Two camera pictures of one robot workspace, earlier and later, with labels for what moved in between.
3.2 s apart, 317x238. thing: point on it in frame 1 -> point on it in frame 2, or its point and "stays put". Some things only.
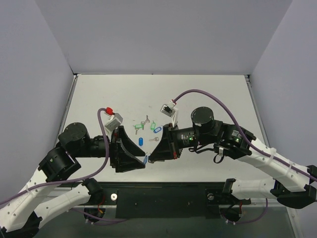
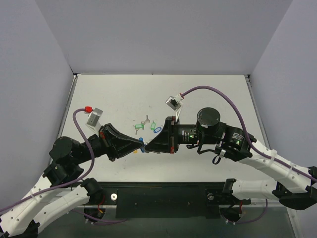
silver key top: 147,120 stays put
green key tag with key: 137,126 stays put
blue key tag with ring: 157,130 stays put
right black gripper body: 171,142 -> 172,135
